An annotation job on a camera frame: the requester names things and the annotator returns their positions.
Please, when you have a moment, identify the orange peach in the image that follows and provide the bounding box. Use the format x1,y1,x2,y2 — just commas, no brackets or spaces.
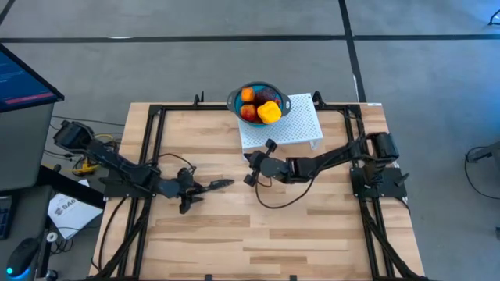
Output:
239,103,259,123

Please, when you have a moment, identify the yellow bell pepper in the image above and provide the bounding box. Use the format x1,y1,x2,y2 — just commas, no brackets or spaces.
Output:
256,101,283,125

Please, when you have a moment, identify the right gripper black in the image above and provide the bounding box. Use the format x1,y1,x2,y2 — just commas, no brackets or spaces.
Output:
244,139,292,187

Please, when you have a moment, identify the grey chair base leg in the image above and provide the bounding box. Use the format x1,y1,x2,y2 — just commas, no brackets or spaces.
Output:
466,140,500,163

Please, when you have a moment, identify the black kitchen knife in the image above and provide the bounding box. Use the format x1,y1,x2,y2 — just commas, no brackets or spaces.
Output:
209,178,236,191

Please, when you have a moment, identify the black computer mouse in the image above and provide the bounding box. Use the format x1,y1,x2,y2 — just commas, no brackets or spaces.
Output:
5,237,40,280

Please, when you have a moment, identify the white perforated metal shelf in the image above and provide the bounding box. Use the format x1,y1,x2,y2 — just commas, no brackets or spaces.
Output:
237,92,325,152

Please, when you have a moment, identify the grey desk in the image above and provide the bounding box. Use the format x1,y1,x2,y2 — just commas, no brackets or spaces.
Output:
0,183,55,281

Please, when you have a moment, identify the white printed paper sheet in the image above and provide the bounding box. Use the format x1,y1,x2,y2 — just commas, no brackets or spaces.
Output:
47,194,104,240

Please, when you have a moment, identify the blue-screen computer monitor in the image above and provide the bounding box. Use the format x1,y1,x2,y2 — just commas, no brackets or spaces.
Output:
0,43,66,114

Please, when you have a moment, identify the black keyboard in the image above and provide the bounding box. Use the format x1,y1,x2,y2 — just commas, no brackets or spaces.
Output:
0,194,15,241

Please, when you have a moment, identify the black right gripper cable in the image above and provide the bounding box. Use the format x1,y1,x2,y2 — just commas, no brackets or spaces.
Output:
255,175,316,210

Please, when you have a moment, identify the black floor cable loop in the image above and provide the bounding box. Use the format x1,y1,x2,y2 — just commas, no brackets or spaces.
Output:
463,144,500,201

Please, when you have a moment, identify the dark red pomegranate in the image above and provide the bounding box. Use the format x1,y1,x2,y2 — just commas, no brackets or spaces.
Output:
254,87,278,106

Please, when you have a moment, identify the black aluminium table frame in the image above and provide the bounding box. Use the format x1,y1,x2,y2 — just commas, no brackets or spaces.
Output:
87,101,430,281

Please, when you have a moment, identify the yellow cable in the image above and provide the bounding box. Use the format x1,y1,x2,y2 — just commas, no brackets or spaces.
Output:
73,133,117,176

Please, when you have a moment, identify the thin black floor cable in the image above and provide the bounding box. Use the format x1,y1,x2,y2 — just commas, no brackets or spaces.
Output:
49,114,126,128

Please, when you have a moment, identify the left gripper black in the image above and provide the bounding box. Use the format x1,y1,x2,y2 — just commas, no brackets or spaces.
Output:
166,166,216,215

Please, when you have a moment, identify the blue collapsible colander bowl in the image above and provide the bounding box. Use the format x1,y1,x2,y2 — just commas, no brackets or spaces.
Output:
226,80,292,129

